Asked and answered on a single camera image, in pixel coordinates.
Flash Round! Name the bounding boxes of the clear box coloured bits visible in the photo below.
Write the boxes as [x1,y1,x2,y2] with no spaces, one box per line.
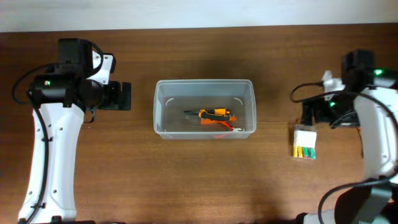
[292,124,317,159]

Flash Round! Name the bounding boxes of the clear plastic container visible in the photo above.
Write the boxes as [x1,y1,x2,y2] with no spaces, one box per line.
[153,79,257,140]

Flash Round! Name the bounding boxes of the orange socket bit rail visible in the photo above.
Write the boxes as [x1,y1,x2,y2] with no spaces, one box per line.
[200,116,236,125]

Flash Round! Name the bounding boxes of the red handled small cutters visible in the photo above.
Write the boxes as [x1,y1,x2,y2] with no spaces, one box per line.
[213,121,244,139]

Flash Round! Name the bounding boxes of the orange black long-nose pliers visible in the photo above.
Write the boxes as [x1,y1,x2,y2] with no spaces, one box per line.
[184,108,233,121]

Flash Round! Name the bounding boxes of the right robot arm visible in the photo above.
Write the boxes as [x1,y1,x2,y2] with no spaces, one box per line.
[292,50,397,223]

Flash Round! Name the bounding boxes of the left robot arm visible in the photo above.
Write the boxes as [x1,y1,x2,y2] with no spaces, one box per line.
[18,38,131,223]

